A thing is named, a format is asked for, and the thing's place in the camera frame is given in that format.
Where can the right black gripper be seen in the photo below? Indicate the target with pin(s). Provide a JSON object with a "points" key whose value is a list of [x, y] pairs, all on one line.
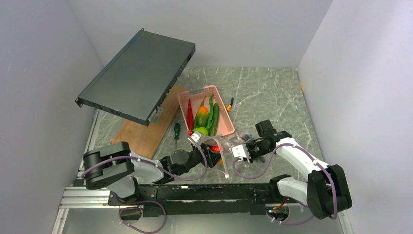
{"points": [[252, 158]]}

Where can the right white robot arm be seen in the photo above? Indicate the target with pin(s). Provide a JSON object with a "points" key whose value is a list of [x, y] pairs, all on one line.
{"points": [[325, 191]]}

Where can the green fake apple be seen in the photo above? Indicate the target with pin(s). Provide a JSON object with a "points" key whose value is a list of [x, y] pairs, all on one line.
{"points": [[202, 130]]}

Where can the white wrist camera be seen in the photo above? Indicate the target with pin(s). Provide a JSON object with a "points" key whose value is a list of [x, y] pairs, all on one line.
{"points": [[197, 138], [238, 151]]}

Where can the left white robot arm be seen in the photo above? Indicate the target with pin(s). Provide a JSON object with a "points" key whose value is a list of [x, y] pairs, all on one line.
{"points": [[117, 168]]}

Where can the dark green fake cucumber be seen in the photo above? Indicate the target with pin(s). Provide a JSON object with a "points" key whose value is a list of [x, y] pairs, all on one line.
{"points": [[215, 120]]}

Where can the green handled screwdriver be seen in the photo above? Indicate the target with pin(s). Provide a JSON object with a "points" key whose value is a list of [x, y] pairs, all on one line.
{"points": [[177, 128]]}

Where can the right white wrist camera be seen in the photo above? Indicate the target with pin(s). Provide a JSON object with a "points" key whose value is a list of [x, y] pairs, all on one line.
{"points": [[238, 151]]}

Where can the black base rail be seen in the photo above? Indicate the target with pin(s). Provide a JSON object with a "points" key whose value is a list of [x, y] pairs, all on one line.
{"points": [[202, 199]]}

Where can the black orange small tool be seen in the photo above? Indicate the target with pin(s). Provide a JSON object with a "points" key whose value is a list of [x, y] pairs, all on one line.
{"points": [[229, 106]]}

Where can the pink perforated plastic basket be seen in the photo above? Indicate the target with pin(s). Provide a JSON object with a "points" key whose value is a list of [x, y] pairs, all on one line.
{"points": [[225, 125]]}

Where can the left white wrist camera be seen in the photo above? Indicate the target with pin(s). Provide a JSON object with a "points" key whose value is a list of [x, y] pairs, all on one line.
{"points": [[197, 138]]}

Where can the orange fake fruit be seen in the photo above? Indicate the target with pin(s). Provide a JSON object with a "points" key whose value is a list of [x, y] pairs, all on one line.
{"points": [[201, 118]]}

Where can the clear zip top bag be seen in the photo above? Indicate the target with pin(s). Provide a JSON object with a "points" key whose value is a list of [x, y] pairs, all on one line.
{"points": [[227, 142]]}

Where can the aluminium frame rail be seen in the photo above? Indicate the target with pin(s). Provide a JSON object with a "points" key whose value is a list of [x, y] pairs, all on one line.
{"points": [[79, 197]]}

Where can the brown wooden board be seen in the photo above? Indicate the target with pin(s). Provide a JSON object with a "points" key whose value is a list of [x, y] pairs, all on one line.
{"points": [[144, 140]]}

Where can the dark green rack server chassis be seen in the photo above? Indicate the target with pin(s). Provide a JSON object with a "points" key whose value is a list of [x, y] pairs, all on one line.
{"points": [[136, 81]]}

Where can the red fake chili pepper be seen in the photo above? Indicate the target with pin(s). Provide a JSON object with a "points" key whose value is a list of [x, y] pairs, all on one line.
{"points": [[190, 118]]}

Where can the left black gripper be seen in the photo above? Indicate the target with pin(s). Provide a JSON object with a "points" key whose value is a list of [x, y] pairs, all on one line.
{"points": [[213, 158]]}

